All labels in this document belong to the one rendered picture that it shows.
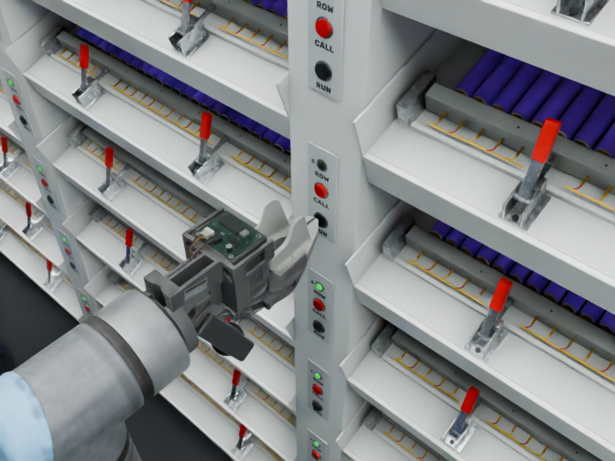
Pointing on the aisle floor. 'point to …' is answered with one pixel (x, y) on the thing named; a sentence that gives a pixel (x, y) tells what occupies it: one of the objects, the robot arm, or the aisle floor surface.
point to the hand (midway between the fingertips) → (307, 230)
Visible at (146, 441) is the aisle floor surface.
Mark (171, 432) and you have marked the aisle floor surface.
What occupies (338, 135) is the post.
